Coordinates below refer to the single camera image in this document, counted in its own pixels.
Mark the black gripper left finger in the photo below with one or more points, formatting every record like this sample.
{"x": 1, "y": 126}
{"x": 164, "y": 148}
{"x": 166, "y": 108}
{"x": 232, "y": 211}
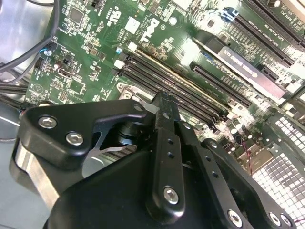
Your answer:
{"x": 59, "y": 133}

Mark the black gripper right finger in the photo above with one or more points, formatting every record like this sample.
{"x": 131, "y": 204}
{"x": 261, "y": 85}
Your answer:
{"x": 209, "y": 167}

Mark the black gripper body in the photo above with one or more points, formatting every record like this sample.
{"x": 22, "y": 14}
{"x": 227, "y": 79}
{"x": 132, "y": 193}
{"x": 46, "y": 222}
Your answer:
{"x": 107, "y": 202}

